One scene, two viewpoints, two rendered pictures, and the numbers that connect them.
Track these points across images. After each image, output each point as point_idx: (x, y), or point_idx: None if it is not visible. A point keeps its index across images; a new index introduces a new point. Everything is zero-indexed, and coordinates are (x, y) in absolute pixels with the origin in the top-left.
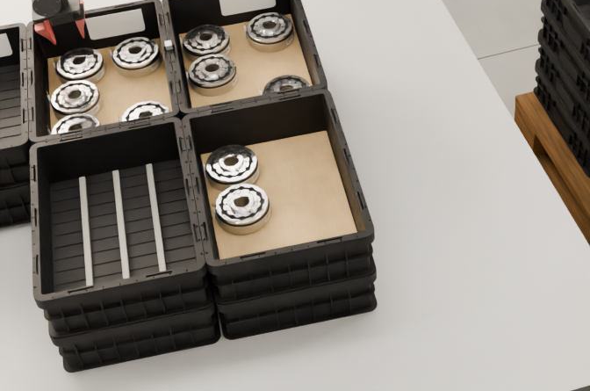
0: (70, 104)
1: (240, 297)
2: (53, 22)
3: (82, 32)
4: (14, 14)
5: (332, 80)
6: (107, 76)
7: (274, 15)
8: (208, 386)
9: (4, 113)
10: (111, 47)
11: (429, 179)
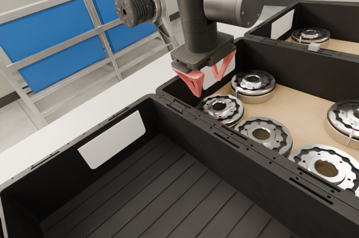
0: (270, 145)
1: None
2: (212, 60)
3: (224, 72)
4: (91, 121)
5: None
6: (245, 110)
7: (299, 30)
8: None
9: (192, 198)
10: (216, 92)
11: None
